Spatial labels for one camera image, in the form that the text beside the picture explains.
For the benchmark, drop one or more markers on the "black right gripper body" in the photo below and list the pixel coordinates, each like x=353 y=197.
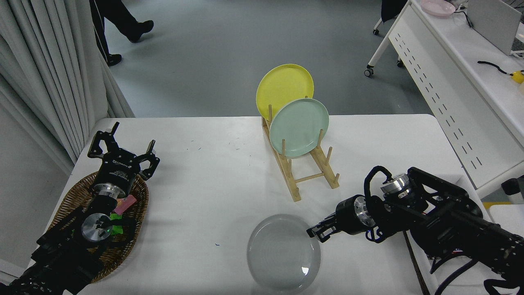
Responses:
x=346 y=216

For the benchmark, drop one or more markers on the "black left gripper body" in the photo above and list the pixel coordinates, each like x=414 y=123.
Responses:
x=116 y=172

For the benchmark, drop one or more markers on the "grey plate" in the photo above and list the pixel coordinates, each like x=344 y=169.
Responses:
x=282 y=254

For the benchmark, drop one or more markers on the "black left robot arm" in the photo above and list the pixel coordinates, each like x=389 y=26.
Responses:
x=61 y=250

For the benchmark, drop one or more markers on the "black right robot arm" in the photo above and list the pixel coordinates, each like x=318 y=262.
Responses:
x=450 y=221

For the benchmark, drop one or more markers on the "wooden plate rack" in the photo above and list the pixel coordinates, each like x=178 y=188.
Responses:
x=295 y=194

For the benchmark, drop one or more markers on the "pale green plate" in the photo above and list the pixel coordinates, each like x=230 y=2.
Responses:
x=299 y=127

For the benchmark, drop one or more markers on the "yellow plate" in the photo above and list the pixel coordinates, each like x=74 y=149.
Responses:
x=282 y=86

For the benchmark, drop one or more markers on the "pink plate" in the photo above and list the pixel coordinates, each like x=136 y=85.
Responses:
x=437 y=7

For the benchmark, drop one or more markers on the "brown wicker basket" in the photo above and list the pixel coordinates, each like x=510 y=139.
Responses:
x=135 y=213

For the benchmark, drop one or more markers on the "green paper piece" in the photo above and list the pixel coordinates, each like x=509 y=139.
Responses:
x=117 y=229

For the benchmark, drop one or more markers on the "white tray with dark edge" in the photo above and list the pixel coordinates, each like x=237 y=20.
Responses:
x=412 y=255

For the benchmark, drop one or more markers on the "pale grey curtain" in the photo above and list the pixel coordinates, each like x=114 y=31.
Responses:
x=45 y=73

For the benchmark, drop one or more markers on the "person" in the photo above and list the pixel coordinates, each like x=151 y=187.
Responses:
x=116 y=14

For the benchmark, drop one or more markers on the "white desk with slotted panel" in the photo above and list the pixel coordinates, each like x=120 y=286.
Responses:
x=458 y=102

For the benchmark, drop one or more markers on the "black cylinder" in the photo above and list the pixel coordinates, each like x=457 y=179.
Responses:
x=513 y=190

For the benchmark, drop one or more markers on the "yellow plug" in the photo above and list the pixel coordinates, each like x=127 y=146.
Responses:
x=519 y=77

